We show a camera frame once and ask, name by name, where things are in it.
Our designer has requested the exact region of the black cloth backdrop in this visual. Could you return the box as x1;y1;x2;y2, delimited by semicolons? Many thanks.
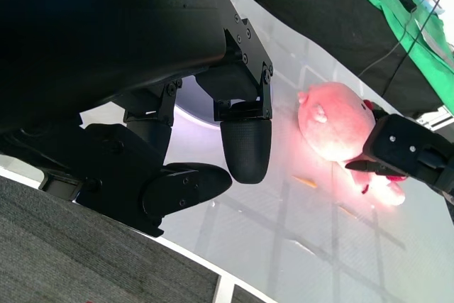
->
209;0;454;118

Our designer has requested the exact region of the lavender round plate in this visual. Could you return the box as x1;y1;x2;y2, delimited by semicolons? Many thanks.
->
173;75;223;132

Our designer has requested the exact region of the aluminium frame rail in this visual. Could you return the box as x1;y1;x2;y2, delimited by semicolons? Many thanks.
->
413;102;454;130

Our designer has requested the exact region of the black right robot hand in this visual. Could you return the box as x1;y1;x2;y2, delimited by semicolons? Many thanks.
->
345;102;454;204

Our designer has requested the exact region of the green cloth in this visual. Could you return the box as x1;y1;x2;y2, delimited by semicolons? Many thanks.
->
336;0;454;107

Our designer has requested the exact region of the thin grey cable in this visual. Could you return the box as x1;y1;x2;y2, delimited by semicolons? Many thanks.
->
358;0;454;77

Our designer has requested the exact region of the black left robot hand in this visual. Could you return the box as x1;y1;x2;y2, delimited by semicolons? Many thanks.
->
0;0;275;238

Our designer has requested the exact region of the pink plush doll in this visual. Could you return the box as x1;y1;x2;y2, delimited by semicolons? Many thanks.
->
297;81;407;206

